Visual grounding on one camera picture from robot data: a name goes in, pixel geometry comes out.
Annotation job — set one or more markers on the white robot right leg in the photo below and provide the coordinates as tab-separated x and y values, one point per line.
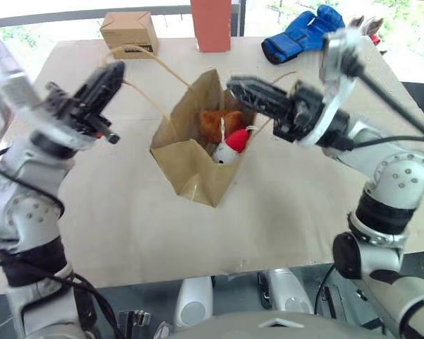
289	289

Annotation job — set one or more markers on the tall red-brown box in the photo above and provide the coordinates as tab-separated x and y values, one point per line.
211	26

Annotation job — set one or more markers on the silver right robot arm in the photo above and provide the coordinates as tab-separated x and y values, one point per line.
395	183

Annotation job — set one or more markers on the brown and red furry object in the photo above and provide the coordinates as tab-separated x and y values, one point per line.
372	28

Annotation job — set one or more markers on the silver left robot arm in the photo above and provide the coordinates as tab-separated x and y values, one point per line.
24	212

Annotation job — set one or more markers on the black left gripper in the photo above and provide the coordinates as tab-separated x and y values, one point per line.
78	113

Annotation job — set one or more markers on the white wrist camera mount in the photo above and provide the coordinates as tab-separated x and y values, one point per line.
21	92
333	84

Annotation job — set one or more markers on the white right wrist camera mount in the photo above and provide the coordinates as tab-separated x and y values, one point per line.
333	84

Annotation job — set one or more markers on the grey robot torso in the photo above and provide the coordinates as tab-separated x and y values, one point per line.
278	326

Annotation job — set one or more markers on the white plush toy red hat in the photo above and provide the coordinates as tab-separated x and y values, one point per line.
234	141

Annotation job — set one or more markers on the small cardboard box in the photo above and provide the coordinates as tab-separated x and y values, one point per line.
130	30

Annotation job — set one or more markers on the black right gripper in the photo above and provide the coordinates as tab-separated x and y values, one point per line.
300	113

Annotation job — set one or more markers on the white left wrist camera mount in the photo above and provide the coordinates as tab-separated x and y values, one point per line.
21	92

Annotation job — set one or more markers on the small metal clamp part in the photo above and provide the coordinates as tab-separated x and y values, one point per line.
134	320

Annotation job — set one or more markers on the brown plush toy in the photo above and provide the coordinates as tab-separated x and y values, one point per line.
215	121

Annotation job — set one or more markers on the blue boxing glove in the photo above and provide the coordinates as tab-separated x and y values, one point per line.
296	35

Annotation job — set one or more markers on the dark window railing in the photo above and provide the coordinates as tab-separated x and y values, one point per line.
74	16

